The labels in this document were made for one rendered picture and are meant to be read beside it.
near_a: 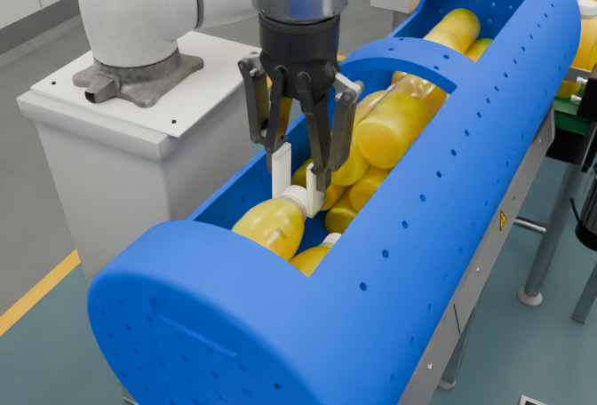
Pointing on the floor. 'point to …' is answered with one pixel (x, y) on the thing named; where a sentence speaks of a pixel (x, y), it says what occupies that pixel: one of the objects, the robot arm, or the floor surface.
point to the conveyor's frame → (577, 151)
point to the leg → (456, 357)
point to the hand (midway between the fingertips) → (298, 180)
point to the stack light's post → (586, 297)
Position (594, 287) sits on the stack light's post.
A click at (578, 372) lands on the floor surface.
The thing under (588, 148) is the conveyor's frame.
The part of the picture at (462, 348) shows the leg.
